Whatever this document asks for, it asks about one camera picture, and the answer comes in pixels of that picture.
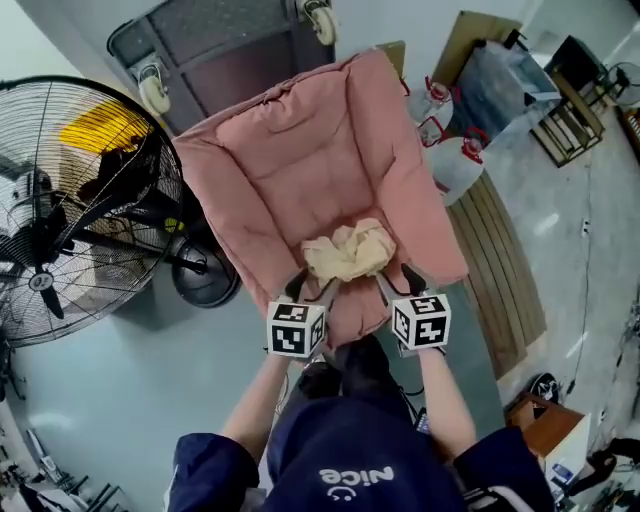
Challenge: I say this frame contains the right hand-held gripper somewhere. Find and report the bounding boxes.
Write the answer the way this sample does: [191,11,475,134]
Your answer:
[374,263,453,358]

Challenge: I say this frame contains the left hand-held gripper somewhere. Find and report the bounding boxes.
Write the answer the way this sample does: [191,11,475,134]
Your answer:
[263,268,342,360]

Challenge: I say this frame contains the cream cloth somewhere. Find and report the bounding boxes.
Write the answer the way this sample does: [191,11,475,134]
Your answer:
[301,217,398,283]

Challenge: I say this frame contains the pink padded seat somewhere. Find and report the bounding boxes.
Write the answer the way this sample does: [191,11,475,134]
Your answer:
[172,49,470,350]

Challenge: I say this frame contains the person's left forearm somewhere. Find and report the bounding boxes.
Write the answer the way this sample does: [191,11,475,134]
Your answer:
[221,350,292,464]

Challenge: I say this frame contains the person's right forearm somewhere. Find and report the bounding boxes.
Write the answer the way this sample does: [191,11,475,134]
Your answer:
[416,347,479,464]

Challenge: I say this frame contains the person's black trousers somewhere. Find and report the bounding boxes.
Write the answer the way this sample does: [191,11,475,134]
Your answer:
[298,333,417,426]

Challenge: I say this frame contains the wooden slatted board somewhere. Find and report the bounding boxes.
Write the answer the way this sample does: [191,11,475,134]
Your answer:
[443,173,550,382]

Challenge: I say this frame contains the black round disc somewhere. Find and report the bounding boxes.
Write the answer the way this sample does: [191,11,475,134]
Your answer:
[526,371,562,403]

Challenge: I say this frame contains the person's navy shirt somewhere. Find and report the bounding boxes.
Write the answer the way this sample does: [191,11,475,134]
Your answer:
[173,394,557,512]

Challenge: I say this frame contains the brown wooden box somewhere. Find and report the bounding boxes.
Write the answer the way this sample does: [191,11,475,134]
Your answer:
[504,391,586,459]

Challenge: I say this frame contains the plastic-wrapped grey panel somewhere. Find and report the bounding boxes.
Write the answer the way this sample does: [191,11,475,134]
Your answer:
[453,38,560,147]

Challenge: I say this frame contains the small cardboard piece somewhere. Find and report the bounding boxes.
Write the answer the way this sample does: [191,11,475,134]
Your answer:
[374,39,410,84]

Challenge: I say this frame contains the large black floor fan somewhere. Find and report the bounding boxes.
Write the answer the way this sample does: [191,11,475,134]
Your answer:
[0,74,242,350]

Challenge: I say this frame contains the dark platform cart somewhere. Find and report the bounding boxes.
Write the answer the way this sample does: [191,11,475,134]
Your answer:
[106,0,342,139]

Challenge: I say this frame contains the brown cardboard sheet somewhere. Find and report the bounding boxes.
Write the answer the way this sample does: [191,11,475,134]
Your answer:
[431,9,524,92]

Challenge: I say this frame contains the cream caster wheel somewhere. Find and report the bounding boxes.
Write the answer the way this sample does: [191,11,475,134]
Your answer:
[136,61,172,117]
[295,0,342,45]

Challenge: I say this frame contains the small black fan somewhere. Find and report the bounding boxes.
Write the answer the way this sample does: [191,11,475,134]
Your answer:
[603,61,640,109]

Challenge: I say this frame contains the thin floor cable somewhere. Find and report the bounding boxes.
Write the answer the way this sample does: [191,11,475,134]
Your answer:
[564,217,603,399]

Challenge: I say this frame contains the black metal frame rack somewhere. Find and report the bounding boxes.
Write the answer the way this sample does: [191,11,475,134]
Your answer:
[530,34,612,170]

